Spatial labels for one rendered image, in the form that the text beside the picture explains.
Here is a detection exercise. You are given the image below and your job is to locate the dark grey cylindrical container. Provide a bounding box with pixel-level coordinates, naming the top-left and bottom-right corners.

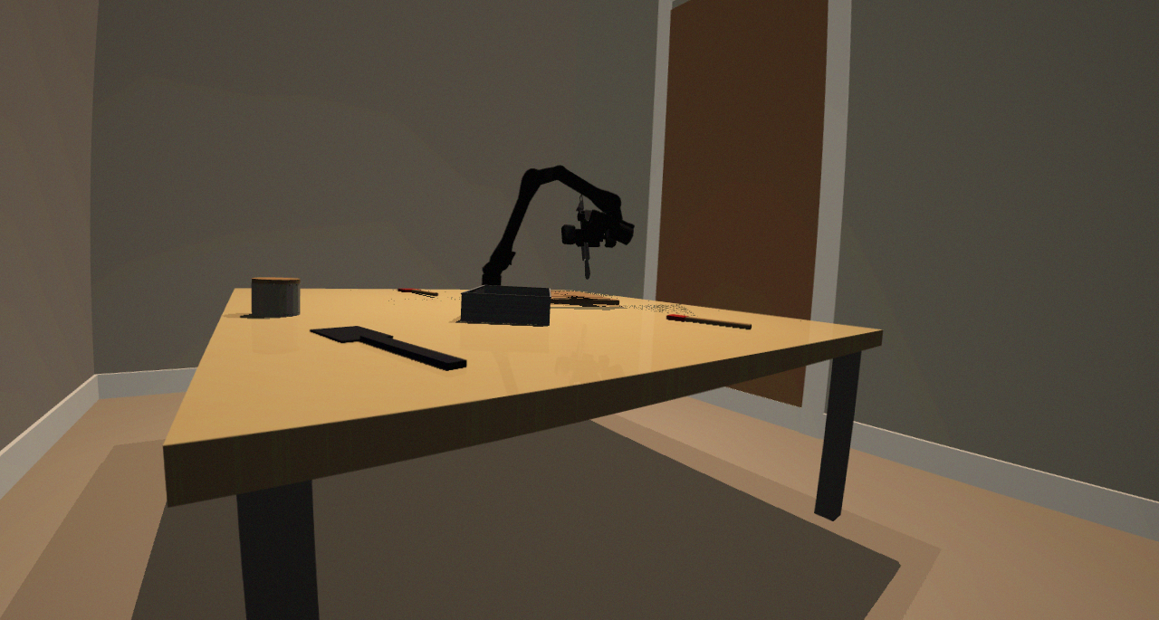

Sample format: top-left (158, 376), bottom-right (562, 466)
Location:
top-left (252, 277), bottom-right (301, 318)

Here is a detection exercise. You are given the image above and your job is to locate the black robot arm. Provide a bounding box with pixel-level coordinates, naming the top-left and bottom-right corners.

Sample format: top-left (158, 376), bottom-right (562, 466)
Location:
top-left (483, 165), bottom-right (635, 286)

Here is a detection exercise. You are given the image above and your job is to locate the brown wooden board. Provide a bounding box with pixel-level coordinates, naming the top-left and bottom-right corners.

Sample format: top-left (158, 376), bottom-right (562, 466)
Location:
top-left (551, 291), bottom-right (619, 305)

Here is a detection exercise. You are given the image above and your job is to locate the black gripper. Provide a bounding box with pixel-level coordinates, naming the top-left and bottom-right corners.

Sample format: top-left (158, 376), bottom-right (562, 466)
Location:
top-left (561, 220), bottom-right (617, 248)

